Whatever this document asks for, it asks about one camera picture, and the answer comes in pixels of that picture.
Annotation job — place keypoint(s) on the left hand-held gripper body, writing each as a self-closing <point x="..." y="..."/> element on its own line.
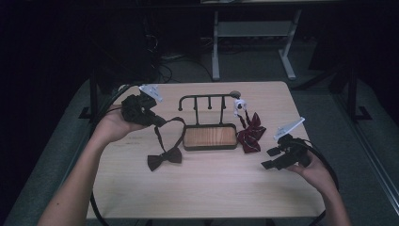
<point x="138" y="109"/>

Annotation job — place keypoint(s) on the dark brown bow tie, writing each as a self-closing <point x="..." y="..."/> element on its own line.
<point x="166" y="155"/>

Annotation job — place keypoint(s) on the grey metal desk frame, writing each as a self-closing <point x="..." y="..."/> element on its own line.
<point x="254" y="29"/>

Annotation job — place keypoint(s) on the black metal stand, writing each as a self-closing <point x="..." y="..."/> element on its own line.
<point x="93" y="94"/>
<point x="353" y="91"/>

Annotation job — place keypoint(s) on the red striped bow tie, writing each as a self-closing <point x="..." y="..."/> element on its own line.
<point x="251" y="135"/>

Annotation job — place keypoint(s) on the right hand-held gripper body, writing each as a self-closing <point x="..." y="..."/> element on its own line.
<point x="293" y="150"/>

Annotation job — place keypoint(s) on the black rack with wooden tray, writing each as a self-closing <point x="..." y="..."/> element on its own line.
<point x="209" y="137"/>

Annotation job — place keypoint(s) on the person's right hand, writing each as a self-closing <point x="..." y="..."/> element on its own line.
<point x="310" y="175"/>

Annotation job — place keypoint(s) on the person's left hand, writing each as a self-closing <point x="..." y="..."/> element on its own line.
<point x="113" y="125"/>

